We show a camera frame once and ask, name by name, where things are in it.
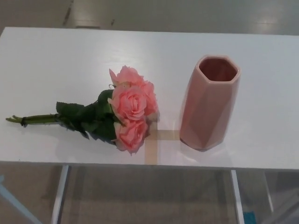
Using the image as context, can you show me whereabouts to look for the pink rose bouquet green stems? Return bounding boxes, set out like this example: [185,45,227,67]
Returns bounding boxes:
[6,65,159,154]

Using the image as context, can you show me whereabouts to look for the short beige tape strip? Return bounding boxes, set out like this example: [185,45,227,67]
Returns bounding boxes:
[149,130,182,141]

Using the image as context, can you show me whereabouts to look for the light blue metal bar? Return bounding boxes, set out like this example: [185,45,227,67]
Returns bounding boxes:
[0,175,43,224]

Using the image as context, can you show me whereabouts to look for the white table leg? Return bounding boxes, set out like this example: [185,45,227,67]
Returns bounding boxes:
[51,165,71,224]
[230,169,248,224]
[263,172,274,210]

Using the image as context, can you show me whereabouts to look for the pink faceted ceramic vase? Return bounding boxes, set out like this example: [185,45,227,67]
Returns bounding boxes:
[179,55,242,151]

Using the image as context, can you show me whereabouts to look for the teal floor marker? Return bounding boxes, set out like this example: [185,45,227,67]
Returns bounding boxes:
[242,211,255,224]

